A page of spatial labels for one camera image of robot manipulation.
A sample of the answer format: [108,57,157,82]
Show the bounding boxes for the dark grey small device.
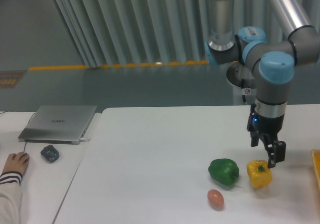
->
[40,145,60,163]

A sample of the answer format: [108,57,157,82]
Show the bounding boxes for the green bell pepper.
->
[208,158,240,186]

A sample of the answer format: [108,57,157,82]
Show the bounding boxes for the silver closed laptop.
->
[18,105,97,144]

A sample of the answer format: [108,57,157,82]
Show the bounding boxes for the white striped sleeve forearm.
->
[0,172,23,224]

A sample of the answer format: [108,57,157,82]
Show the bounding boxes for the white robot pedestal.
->
[226,61,257,106]

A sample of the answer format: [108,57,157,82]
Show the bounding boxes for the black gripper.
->
[246,104,286,169]

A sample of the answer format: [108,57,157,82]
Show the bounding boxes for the brown egg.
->
[207,189,224,208]

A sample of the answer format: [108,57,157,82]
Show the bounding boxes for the yellow bell pepper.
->
[247,160,273,189]

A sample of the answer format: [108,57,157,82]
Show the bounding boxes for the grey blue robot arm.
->
[205,0,320,168]

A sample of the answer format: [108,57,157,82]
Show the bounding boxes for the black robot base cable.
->
[240,78,249,106]

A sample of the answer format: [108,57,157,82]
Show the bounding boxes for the person's hand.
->
[2,152,30,176]

